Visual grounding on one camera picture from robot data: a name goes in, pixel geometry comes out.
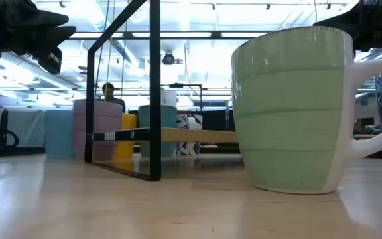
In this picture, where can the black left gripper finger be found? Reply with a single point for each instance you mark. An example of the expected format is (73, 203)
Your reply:
(50, 18)
(60, 34)

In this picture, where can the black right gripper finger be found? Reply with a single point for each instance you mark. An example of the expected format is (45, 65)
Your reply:
(337, 21)

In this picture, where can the pink ribbed mug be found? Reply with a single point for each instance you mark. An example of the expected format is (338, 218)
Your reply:
(106, 116)

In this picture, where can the light blue mug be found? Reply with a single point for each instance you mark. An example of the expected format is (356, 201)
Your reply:
(58, 132)

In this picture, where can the green and white ribbed mug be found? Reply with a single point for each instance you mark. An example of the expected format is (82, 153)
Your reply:
(290, 116)

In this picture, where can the yellow mug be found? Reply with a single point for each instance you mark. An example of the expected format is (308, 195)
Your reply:
(128, 121)

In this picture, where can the teal mug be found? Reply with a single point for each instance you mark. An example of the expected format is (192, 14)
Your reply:
(168, 116)

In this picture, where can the blue white leaf patterned mug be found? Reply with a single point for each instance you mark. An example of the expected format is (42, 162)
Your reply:
(191, 121)

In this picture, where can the person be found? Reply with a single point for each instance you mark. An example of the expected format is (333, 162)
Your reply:
(109, 94)

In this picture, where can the black metal wooden shelf rack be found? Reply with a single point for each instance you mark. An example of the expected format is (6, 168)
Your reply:
(155, 99)

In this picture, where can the white cylindrical container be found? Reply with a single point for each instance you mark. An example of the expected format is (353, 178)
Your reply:
(169, 98)

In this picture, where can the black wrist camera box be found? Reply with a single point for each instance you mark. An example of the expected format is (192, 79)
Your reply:
(51, 61)

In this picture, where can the black round ceiling camera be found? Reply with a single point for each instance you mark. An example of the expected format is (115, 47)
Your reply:
(168, 58)

